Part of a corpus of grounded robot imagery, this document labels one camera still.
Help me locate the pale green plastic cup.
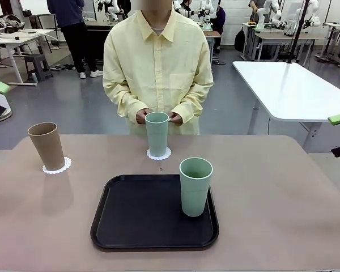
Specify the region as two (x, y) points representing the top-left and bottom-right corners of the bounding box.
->
(178, 157), (214, 218)
(144, 112), (170, 157)

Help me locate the brown plastic cup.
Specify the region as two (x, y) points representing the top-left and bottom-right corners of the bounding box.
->
(27, 122), (66, 172)

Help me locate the person in dark blue top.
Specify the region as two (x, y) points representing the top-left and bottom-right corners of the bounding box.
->
(46, 0), (104, 79)

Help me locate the white whiteboard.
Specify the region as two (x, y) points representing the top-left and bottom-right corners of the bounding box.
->
(18, 0), (50, 15)

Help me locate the grey plastic stool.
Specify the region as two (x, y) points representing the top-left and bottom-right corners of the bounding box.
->
(24, 53), (54, 83)

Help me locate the person in purple top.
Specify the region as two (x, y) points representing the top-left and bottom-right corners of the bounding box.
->
(214, 5), (227, 53)

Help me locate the dark jacket pile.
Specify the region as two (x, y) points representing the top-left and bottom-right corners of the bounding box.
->
(0, 14), (26, 34)

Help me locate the person's right forearm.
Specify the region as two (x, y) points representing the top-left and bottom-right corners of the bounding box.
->
(114, 87), (148, 125)

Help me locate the black tripod pole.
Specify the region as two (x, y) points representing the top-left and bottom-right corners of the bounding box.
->
(284, 0), (312, 63)

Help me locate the white desk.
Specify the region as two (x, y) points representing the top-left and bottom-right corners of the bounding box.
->
(0, 28), (55, 86)

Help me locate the white cylindrical column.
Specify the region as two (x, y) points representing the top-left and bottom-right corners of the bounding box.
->
(0, 61), (12, 125)

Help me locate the person's right hand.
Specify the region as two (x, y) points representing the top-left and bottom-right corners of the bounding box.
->
(136, 109), (148, 125)

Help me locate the black plastic tray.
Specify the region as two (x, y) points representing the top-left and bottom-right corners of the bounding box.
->
(90, 174), (220, 252)

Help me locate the black backpack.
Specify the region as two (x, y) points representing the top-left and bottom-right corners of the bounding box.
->
(234, 28), (246, 52)

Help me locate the person in yellow shirt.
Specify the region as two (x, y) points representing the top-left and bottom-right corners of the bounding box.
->
(102, 0), (215, 136)

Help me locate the large white table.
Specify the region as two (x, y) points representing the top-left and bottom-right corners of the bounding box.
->
(232, 61), (340, 154)

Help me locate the person's left forearm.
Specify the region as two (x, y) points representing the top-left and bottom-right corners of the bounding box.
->
(172, 84), (212, 125)

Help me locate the brown topped desk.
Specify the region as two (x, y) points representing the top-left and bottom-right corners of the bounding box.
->
(254, 31), (326, 62)

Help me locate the person's left hand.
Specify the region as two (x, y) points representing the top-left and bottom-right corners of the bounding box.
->
(169, 112), (184, 125)

